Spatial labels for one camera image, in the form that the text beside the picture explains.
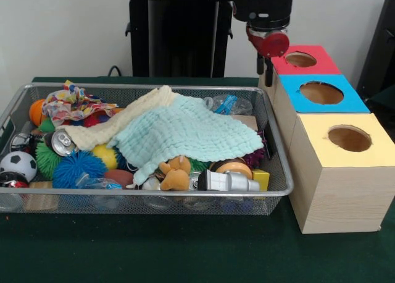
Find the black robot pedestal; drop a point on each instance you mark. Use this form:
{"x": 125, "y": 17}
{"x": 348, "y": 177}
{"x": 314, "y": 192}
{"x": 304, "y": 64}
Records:
{"x": 172, "y": 32}

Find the blue spiky rubber ball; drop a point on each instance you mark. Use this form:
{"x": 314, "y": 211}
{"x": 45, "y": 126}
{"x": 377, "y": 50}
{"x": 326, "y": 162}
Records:
{"x": 77, "y": 168}

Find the shallow clear mesh bin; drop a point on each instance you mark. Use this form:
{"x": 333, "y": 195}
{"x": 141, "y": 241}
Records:
{"x": 154, "y": 205}

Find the dark green table cloth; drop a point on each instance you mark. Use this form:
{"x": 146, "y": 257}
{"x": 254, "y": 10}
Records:
{"x": 154, "y": 249}

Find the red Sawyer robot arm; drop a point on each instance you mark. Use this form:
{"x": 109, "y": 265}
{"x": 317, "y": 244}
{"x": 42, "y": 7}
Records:
{"x": 265, "y": 5}

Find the small orange basketball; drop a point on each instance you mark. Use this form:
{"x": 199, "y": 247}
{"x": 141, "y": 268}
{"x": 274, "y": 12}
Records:
{"x": 36, "y": 111}

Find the colourful patterned cloth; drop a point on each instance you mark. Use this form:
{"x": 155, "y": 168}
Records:
{"x": 68, "y": 105}

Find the black equipment case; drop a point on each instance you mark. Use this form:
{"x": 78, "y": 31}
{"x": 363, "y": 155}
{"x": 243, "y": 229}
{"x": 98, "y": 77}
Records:
{"x": 379, "y": 63}

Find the small brown toy football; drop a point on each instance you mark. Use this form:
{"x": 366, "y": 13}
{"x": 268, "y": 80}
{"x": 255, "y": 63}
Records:
{"x": 118, "y": 177}

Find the light blue waffle cloth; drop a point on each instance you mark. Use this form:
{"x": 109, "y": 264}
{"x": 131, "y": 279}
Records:
{"x": 185, "y": 131}

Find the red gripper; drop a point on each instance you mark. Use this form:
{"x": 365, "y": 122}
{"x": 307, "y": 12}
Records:
{"x": 273, "y": 45}

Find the clear plastic water bottle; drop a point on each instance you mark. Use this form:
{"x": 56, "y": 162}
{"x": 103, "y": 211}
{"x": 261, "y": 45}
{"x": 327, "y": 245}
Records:
{"x": 234, "y": 105}

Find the wooden box with three holes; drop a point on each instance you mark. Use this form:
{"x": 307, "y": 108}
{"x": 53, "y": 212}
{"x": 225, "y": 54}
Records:
{"x": 339, "y": 196}

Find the tan plush animal toy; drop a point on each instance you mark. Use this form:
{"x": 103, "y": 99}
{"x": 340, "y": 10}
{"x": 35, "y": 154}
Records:
{"x": 174, "y": 179}

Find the cream knitted cloth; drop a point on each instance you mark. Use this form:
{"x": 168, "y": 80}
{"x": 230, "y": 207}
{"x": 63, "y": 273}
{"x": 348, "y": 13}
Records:
{"x": 102, "y": 130}

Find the small black-white soccer ball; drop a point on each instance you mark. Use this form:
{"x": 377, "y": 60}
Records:
{"x": 18, "y": 165}

